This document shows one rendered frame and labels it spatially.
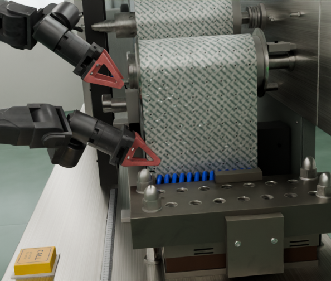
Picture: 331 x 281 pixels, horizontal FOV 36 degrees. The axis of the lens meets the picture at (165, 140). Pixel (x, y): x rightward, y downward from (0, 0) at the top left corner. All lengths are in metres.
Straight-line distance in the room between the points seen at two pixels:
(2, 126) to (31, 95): 5.84
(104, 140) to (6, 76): 5.83
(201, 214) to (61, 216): 0.47
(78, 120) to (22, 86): 5.79
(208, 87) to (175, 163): 0.17
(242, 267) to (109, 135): 0.36
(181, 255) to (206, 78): 0.35
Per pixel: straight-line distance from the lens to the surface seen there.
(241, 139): 1.07
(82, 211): 1.27
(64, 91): 6.72
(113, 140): 1.02
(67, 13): 1.11
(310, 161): 1.04
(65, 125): 1.00
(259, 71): 1.05
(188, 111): 1.03
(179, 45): 1.04
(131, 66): 1.04
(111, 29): 1.31
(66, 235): 1.16
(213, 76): 1.03
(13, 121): 0.96
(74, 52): 1.05
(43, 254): 1.04
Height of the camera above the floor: 1.39
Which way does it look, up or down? 16 degrees down
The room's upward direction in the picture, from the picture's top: 3 degrees counter-clockwise
